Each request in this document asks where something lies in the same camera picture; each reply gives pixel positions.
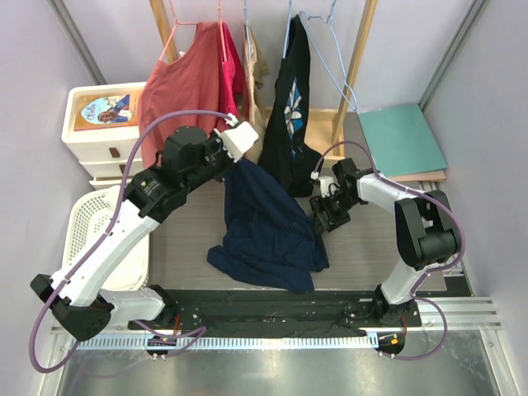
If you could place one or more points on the white cloth in basket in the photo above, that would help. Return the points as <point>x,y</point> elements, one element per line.
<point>115,196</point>

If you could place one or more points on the wooden clothes rack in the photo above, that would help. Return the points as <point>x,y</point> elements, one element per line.
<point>326,126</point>

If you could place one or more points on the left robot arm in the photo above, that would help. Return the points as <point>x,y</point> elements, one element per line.
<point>76,297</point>

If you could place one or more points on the black printed hanging shirt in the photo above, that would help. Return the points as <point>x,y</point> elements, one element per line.
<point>285,154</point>

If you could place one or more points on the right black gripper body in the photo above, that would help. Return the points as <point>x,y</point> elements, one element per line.
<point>335,207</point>

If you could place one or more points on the white slotted cable duct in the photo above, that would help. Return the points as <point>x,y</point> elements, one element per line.
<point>147,342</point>

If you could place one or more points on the illustrated book on cabinet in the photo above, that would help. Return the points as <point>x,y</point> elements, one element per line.
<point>105,111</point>

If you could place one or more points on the salmon red hanging shirt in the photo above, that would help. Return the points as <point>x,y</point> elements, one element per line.
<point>190,83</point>

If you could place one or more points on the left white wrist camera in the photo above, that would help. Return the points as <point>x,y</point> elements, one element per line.
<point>238,140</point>

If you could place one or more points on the tan board under teal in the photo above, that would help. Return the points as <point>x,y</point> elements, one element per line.
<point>434,176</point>

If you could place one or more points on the pink wire hanger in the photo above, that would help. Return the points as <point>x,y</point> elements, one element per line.
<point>170,52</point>

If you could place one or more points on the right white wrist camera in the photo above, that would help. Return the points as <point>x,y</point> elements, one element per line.
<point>326,184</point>

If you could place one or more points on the navy blue t shirt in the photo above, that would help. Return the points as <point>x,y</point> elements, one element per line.
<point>269,240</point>

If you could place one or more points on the beige hanging shirt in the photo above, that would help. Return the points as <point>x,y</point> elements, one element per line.
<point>255,69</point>

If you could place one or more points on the empty blue wire hanger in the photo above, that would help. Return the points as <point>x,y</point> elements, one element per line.
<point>344,88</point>

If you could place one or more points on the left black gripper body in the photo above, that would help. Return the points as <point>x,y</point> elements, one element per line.
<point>217,161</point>

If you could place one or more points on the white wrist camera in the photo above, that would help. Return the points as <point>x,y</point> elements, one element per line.
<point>326,184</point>
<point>238,140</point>

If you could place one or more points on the white drawer cabinet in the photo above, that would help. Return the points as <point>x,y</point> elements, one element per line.
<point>103,153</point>

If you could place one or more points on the white laundry basket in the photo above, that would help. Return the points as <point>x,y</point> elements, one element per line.
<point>88,217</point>

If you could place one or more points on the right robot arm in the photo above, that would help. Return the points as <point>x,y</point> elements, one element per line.
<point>426,233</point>

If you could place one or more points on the magenta pink hanging shirt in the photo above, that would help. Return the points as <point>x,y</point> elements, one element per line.
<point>231,74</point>

